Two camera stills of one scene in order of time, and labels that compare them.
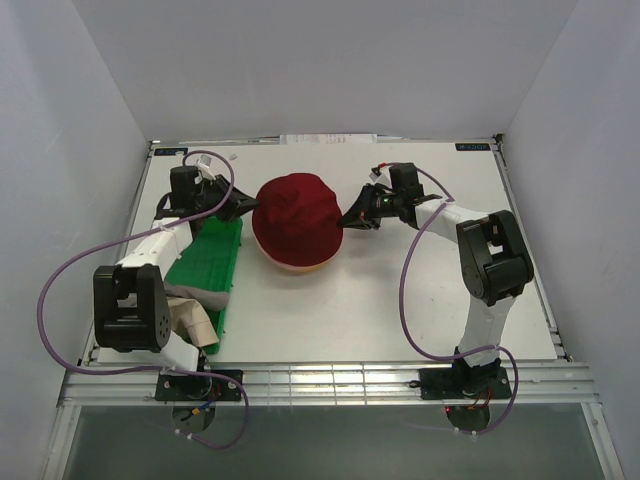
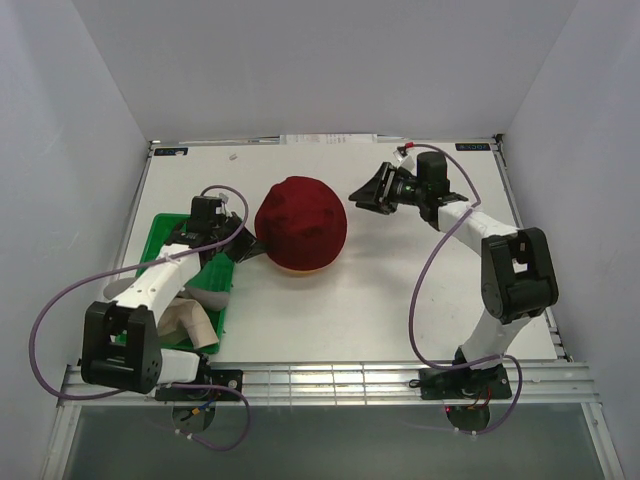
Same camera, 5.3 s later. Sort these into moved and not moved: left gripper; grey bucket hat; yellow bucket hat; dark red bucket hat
Moved: left gripper
Not moved: dark red bucket hat; yellow bucket hat; grey bucket hat
